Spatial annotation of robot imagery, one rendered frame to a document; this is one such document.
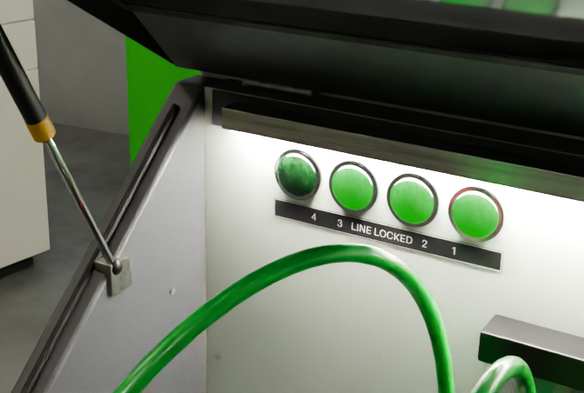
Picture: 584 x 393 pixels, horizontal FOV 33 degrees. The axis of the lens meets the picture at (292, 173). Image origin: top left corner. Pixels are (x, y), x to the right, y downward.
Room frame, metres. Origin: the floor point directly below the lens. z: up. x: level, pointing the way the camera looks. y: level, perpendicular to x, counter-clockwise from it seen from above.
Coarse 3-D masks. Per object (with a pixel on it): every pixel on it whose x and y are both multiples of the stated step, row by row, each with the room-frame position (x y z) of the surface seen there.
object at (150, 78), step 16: (128, 48) 3.67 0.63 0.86; (144, 48) 3.62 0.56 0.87; (128, 64) 3.67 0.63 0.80; (144, 64) 3.62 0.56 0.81; (160, 64) 3.59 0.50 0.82; (128, 80) 3.67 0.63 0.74; (144, 80) 3.62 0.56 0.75; (160, 80) 3.59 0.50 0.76; (176, 80) 3.55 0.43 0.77; (128, 96) 3.67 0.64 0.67; (144, 96) 3.63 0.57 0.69; (160, 96) 3.59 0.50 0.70; (144, 112) 3.63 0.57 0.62; (144, 128) 3.63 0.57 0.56
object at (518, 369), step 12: (504, 360) 0.56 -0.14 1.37; (516, 360) 0.58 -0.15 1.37; (492, 372) 0.54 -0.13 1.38; (504, 372) 0.55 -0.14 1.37; (516, 372) 0.57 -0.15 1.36; (528, 372) 0.59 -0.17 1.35; (480, 384) 0.53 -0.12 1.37; (492, 384) 0.53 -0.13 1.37; (516, 384) 0.61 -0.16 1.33; (528, 384) 0.60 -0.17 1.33
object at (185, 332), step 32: (288, 256) 0.62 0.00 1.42; (320, 256) 0.62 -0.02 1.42; (352, 256) 0.64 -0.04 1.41; (384, 256) 0.66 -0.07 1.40; (256, 288) 0.59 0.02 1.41; (416, 288) 0.68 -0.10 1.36; (192, 320) 0.57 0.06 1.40; (160, 352) 0.55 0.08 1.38; (448, 352) 0.71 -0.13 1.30; (128, 384) 0.54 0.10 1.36; (448, 384) 0.71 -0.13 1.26
